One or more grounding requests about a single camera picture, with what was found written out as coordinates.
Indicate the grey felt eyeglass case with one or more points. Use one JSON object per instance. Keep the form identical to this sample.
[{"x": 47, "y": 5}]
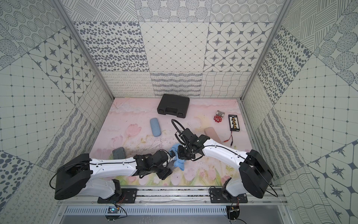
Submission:
[{"x": 171, "y": 165}]

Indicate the red valve handwheel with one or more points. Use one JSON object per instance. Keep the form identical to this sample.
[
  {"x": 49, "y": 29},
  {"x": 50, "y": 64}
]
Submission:
[{"x": 217, "y": 118}]

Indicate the dark grey eyeglass case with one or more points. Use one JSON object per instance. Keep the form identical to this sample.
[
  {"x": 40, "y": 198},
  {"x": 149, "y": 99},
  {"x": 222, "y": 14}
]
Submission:
[{"x": 119, "y": 153}]

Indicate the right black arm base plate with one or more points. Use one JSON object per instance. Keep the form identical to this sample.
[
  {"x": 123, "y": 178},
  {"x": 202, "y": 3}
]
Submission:
[{"x": 219, "y": 196}]

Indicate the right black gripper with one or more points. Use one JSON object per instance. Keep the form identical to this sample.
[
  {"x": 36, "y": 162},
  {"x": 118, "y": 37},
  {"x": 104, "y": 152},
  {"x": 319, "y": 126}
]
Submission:
[{"x": 181, "y": 156}]

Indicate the blue eyeglass case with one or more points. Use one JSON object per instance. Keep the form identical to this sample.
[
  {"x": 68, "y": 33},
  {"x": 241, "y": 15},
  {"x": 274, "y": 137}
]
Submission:
[{"x": 155, "y": 127}]

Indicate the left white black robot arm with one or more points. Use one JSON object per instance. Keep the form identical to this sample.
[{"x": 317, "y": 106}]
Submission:
[{"x": 84, "y": 176}]

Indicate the black box with brass parts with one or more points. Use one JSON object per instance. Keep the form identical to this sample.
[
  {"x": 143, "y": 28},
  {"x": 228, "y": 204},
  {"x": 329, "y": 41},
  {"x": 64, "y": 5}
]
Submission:
[{"x": 233, "y": 123}]

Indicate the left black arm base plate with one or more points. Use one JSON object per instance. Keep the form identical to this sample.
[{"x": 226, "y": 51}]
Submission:
[{"x": 126, "y": 196}]

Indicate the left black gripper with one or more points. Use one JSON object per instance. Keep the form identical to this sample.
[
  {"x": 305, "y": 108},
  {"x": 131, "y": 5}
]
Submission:
[{"x": 164, "y": 172}]

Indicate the aluminium mounting rail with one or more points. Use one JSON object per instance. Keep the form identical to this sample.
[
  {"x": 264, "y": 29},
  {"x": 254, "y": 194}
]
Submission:
[{"x": 195, "y": 195}]

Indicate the white slotted cable duct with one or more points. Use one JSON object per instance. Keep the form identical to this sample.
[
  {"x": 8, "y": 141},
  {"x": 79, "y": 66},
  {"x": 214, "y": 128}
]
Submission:
[{"x": 146, "y": 210}]

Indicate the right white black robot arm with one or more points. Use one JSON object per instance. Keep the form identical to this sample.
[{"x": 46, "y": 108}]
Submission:
[{"x": 255, "y": 174}]

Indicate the blue microfiber cloth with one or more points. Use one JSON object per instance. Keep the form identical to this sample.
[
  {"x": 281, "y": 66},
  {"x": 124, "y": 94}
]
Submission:
[{"x": 173, "y": 152}]

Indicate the black plastic tool case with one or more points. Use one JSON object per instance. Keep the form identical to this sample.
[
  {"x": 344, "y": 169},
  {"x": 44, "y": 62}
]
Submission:
[{"x": 175, "y": 105}]

